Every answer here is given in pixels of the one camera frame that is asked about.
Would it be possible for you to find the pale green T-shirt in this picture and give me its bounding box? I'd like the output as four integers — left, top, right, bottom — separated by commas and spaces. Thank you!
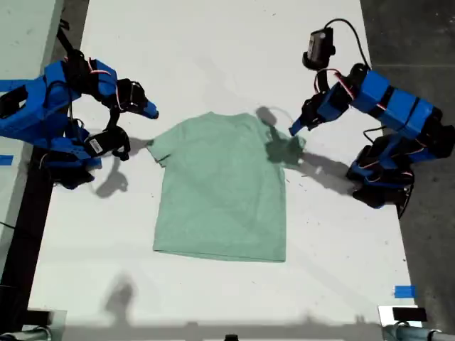
146, 112, 307, 264

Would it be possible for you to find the long blue tape strip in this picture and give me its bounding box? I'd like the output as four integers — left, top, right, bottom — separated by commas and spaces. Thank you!
0, 80, 33, 92

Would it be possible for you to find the square blue tape piece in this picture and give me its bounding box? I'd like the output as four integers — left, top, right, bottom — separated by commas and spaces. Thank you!
394, 285, 417, 299

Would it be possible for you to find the small black box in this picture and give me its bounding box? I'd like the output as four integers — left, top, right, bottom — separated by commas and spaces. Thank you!
392, 307, 427, 323
26, 309, 50, 325

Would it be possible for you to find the grey tube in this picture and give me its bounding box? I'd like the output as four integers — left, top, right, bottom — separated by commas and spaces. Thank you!
382, 321, 455, 341
0, 325, 53, 341

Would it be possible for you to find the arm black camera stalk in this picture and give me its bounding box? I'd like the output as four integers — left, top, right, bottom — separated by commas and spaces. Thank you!
105, 106, 122, 133
315, 69, 330, 96

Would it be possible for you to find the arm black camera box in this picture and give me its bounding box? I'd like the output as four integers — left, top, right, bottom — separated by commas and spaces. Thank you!
85, 126, 131, 160
301, 27, 337, 70

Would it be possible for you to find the black strap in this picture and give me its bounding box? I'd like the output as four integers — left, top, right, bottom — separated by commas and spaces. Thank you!
56, 19, 77, 60

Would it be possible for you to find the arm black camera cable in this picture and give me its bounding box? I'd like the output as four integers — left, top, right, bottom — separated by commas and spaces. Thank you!
323, 18, 373, 70

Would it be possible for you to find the thin black base cable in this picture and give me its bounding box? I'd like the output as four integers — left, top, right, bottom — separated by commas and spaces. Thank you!
397, 183, 416, 220

